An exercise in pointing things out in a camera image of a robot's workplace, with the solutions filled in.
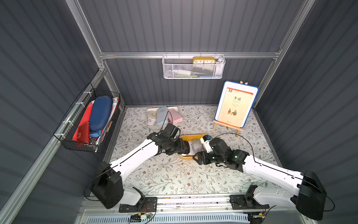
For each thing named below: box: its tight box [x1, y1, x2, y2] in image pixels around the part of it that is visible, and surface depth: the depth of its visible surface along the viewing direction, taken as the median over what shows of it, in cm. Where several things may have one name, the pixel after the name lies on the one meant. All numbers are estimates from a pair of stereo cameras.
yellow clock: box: [192, 56, 216, 64], surface depth 89 cm
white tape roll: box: [146, 107, 160, 126], surface depth 111 cm
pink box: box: [167, 108, 184, 125], surface depth 104 cm
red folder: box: [71, 102, 93, 147], surface depth 67 cm
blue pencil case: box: [89, 95, 114, 133], surface depth 75 cm
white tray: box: [145, 106, 180, 130], surface depth 114 cm
